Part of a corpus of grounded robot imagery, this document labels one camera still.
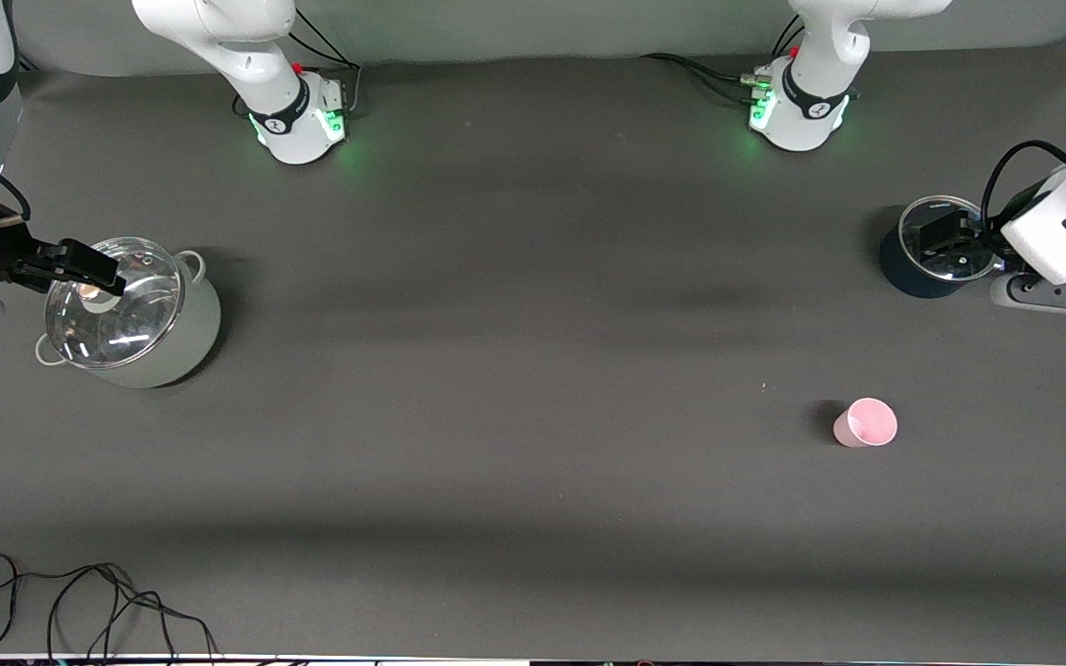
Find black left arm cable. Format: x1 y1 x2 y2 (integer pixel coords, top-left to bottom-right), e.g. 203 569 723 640
982 139 1066 246

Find glass lid with copper knob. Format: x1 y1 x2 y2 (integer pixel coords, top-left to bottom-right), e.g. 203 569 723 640
44 238 184 369

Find pale green cooking pot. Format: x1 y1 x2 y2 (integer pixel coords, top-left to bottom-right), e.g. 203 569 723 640
33 238 222 389

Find pink plastic cup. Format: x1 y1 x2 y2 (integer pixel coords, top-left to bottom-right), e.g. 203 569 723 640
833 398 899 449

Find black left arm base cables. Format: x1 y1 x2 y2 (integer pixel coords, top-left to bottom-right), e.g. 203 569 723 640
639 14 802 103

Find thin black loose cable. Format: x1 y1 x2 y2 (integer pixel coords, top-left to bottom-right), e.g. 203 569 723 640
0 553 219 663

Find black arm base cables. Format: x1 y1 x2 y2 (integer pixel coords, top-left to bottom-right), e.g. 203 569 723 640
639 14 802 103
288 9 363 117

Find dark blue saucepan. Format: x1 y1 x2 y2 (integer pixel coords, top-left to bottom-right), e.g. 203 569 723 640
878 194 1001 299

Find black right arm base cables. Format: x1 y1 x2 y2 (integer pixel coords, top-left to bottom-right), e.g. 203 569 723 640
288 9 363 117

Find glass lid with blue knob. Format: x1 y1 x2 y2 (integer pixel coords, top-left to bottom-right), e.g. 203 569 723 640
899 194 1001 281

